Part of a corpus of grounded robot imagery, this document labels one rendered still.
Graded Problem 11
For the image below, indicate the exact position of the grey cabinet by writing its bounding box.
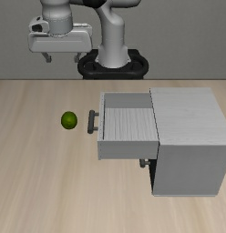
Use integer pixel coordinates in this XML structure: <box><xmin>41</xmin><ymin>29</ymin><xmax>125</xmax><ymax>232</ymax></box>
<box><xmin>139</xmin><ymin>86</ymin><xmax>226</xmax><ymax>198</ymax></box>

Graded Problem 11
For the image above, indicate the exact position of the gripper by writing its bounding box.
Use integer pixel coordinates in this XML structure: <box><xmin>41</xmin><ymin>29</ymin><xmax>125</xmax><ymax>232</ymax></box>
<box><xmin>27</xmin><ymin>23</ymin><xmax>94</xmax><ymax>64</ymax></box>

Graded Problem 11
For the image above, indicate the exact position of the grey open drawer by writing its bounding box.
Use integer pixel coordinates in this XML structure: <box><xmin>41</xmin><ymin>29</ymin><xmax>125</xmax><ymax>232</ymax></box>
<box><xmin>87</xmin><ymin>91</ymin><xmax>160</xmax><ymax>161</ymax></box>

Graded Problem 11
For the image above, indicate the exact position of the green lime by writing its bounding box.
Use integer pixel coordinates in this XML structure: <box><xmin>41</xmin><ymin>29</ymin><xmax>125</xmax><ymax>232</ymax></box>
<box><xmin>60</xmin><ymin>111</ymin><xmax>78</xmax><ymax>131</ymax></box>

